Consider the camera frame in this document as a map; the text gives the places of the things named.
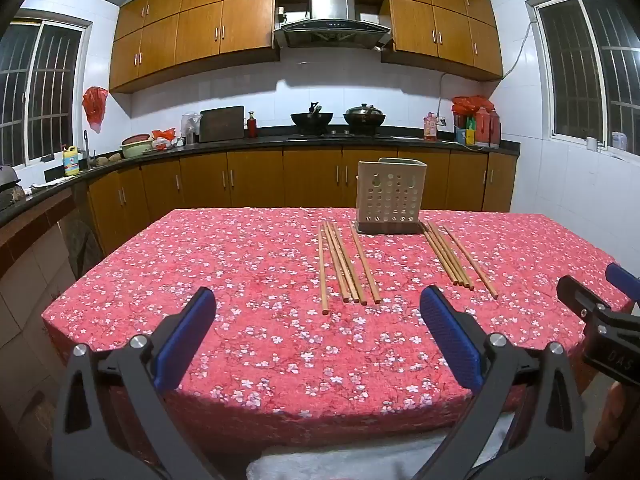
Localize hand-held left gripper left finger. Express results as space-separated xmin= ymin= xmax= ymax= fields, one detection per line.
xmin=52 ymin=286 xmax=217 ymax=480

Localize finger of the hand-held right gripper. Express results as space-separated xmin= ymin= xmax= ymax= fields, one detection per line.
xmin=605 ymin=262 xmax=640 ymax=306
xmin=556 ymin=275 xmax=613 ymax=323

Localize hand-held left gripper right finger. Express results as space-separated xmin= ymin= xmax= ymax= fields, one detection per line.
xmin=419 ymin=285 xmax=586 ymax=480

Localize white perforated utensil holder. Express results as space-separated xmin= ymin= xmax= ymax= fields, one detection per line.
xmin=356 ymin=158 xmax=427 ymax=235

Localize red floral tablecloth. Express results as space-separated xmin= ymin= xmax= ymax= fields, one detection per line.
xmin=41 ymin=207 xmax=633 ymax=436

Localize white cloth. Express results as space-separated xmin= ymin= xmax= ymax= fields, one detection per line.
xmin=247 ymin=417 xmax=506 ymax=480

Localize wooden base cabinets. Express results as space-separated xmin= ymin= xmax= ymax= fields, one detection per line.
xmin=87 ymin=145 xmax=518 ymax=256

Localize red oil bottles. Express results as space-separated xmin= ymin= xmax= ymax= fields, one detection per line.
xmin=475 ymin=107 xmax=502 ymax=148

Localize green basin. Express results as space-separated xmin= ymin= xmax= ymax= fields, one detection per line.
xmin=120 ymin=133 xmax=153 ymax=158

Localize white rag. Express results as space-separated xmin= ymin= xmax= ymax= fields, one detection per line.
xmin=30 ymin=176 xmax=76 ymax=192

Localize clear plastic bag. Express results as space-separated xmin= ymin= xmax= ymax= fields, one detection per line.
xmin=181 ymin=112 xmax=202 ymax=145

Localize black kitchen countertop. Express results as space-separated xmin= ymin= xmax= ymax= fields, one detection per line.
xmin=0 ymin=132 xmax=521 ymax=226

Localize dark cutting board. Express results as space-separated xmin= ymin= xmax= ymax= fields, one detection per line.
xmin=199 ymin=106 xmax=245 ymax=143

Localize barred window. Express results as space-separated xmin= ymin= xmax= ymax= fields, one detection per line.
xmin=0 ymin=20 xmax=93 ymax=168
xmin=525 ymin=0 xmax=640 ymax=161

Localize dark pot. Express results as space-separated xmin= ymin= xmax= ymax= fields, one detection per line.
xmin=0 ymin=165 xmax=23 ymax=211

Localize black wok with lid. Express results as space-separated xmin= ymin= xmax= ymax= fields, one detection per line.
xmin=343 ymin=103 xmax=386 ymax=136

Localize steel range hood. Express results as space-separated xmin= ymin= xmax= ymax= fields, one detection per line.
xmin=273 ymin=0 xmax=392 ymax=51

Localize white wall cable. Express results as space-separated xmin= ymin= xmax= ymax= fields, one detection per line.
xmin=437 ymin=20 xmax=536 ymax=126

